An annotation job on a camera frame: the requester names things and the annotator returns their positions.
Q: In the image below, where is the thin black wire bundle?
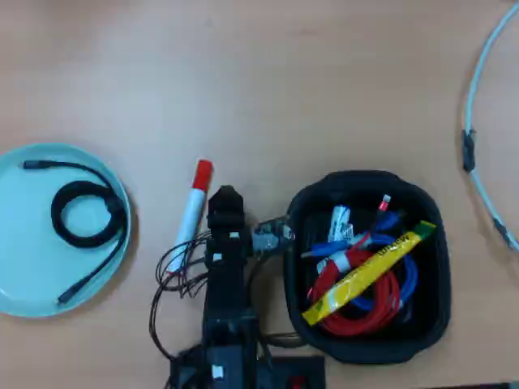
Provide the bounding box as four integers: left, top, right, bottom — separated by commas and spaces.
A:
148, 229, 212, 361

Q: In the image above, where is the large black tape wrap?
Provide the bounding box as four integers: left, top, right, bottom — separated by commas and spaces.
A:
461, 128, 477, 173

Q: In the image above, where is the white marker pen red cap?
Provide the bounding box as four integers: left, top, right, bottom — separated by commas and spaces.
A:
168, 159, 215, 275

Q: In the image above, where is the small black tape wrap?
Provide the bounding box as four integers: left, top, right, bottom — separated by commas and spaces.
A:
491, 217, 513, 246

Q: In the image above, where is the blue coiled cable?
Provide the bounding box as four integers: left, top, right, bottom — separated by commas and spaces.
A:
301, 210, 419, 314

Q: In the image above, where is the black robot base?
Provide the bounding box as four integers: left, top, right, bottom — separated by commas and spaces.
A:
168, 344, 327, 389

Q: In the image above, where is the small camera circuit board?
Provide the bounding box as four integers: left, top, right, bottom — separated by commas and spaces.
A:
251, 217, 296, 255

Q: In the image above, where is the red coiled cable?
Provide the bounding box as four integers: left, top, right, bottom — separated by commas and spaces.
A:
307, 194, 403, 338

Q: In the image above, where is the light green round bowl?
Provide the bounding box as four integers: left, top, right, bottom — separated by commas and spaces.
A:
0, 143, 133, 318

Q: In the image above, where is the yellow stick packet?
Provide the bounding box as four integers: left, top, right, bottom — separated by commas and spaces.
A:
301, 220, 438, 327

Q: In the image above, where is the long white cable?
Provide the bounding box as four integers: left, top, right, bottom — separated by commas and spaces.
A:
461, 0, 519, 253

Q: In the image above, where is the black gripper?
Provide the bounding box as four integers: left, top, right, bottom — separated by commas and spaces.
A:
204, 185, 253, 269

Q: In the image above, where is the black plastic bin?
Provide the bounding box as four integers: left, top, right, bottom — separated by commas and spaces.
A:
282, 169, 453, 365

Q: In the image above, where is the black coiled cable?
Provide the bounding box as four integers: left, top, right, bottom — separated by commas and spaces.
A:
22, 160, 128, 306

